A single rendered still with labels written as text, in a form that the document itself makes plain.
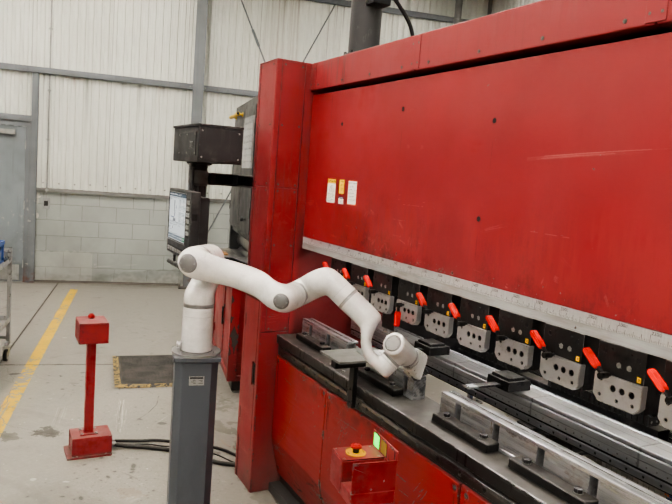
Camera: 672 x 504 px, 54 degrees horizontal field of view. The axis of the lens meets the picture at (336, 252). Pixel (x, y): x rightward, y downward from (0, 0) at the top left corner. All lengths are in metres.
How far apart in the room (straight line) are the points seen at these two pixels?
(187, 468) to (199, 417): 0.21
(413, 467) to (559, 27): 1.55
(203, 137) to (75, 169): 6.42
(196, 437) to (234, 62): 7.74
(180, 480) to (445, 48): 1.92
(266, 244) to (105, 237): 6.51
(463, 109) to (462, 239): 0.46
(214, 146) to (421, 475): 1.92
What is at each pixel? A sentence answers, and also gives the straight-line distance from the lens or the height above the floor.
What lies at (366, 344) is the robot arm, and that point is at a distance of 2.36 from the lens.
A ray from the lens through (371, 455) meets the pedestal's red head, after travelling 2.38.
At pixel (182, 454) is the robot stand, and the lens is 2.73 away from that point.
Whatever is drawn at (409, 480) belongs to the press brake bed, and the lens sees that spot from 2.55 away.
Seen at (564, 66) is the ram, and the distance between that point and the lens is 2.10.
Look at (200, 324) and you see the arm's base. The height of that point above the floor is 1.13.
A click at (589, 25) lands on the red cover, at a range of 2.05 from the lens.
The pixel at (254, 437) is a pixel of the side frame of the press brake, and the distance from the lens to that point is 3.68.
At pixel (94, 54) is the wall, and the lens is 9.85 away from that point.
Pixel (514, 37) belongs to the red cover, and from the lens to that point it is 2.26.
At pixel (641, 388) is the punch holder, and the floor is 1.25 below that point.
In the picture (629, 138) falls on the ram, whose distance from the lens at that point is 1.91.
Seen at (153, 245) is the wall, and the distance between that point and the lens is 9.79.
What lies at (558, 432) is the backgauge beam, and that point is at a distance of 2.48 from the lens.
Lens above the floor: 1.72
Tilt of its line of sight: 6 degrees down
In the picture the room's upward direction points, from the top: 4 degrees clockwise
